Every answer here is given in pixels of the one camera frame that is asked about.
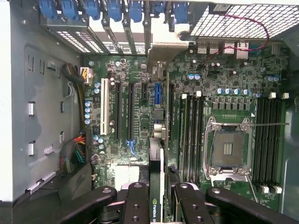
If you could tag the silver chipset heatsink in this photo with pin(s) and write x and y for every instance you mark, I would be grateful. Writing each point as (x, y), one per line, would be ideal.
(127, 173)

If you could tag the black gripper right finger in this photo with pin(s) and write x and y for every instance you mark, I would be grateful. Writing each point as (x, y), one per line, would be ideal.
(189, 205)

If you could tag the short black expansion slot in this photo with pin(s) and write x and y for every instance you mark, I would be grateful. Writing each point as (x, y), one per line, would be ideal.
(144, 91)

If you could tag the socket locking lever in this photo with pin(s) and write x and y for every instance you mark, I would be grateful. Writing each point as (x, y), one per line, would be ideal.
(268, 124)

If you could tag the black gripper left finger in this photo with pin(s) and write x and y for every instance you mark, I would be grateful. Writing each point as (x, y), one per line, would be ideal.
(136, 205)

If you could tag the open black PC case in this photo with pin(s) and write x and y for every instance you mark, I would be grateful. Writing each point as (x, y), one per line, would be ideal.
(290, 151)

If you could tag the green motherboard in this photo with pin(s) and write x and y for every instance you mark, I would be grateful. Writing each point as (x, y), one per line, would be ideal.
(233, 77)

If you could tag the white expansion slot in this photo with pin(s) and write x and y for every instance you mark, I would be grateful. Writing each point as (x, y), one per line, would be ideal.
(104, 105)

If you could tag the blue expansion slot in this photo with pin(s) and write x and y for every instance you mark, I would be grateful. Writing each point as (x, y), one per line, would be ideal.
(158, 93)

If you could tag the CPU socket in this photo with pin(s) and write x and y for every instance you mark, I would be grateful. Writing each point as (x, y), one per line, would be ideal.
(229, 147)

